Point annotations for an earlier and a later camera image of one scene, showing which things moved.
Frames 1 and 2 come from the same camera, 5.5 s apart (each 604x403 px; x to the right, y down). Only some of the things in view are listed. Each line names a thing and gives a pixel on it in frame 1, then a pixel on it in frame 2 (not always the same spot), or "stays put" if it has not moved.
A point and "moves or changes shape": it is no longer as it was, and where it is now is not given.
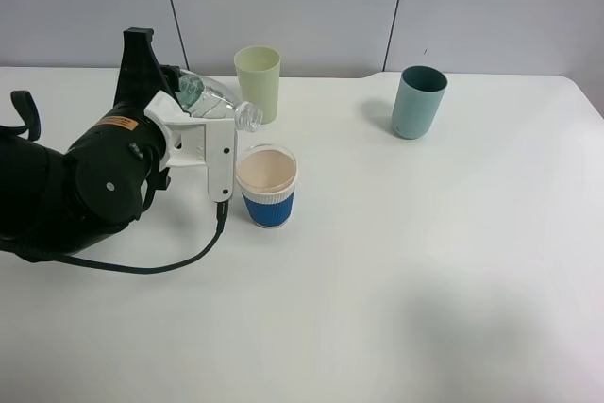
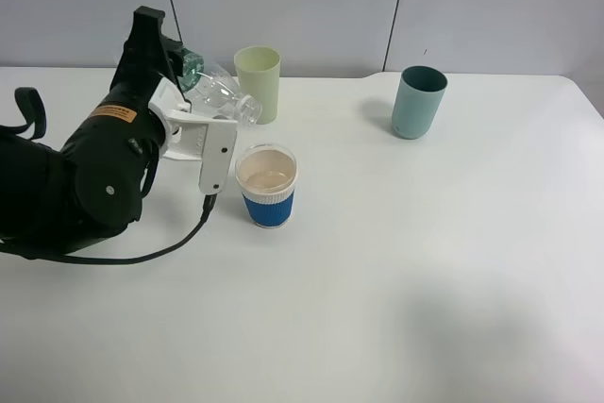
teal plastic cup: [419, 94] stays put
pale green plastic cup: [258, 71] stays put
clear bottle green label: [204, 98] moves or changes shape
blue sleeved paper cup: [266, 174] stays put
